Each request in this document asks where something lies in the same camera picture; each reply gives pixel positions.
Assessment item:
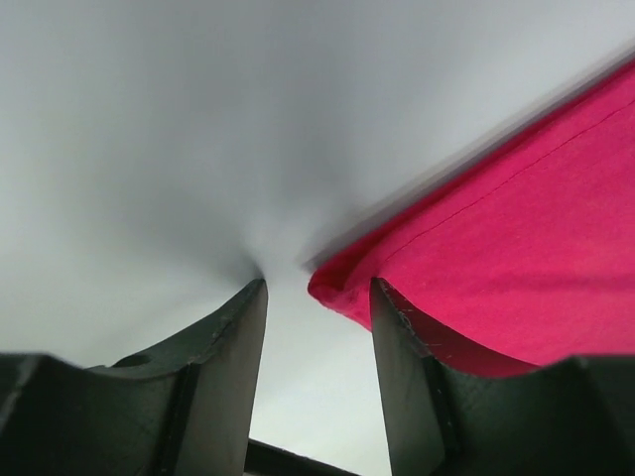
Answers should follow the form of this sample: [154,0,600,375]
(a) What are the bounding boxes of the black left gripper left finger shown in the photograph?
[1,280,268,475]

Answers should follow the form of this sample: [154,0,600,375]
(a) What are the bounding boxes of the magenta pink t shirt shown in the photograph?
[308,63,634,376]

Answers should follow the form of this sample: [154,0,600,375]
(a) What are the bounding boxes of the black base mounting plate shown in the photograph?
[243,439,356,476]

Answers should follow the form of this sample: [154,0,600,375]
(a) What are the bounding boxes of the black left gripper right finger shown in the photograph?
[370,279,634,475]

